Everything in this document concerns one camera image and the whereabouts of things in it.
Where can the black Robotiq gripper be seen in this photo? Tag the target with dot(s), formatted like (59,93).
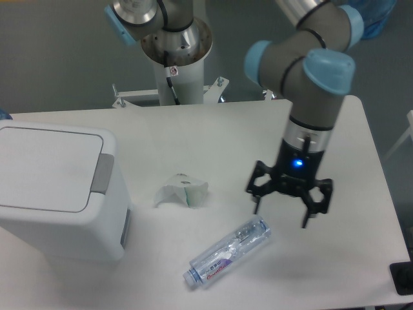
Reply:
(295,167)

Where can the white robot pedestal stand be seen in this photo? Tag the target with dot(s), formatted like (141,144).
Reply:
(178,62)

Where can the black device at table edge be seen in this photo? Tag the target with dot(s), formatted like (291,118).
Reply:
(402,277)

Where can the blue object at left edge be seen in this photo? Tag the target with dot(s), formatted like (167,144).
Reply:
(4,115)

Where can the blue plastic bag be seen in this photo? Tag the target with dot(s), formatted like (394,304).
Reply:
(375,14)

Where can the white frame at right edge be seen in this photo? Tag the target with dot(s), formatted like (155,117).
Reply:
(406,135)

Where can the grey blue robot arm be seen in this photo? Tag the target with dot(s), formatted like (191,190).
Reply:
(310,69)

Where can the white push-button trash can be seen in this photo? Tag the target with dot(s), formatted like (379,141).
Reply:
(62,190)

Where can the clear plastic water bottle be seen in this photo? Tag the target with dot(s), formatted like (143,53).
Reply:
(212,263)

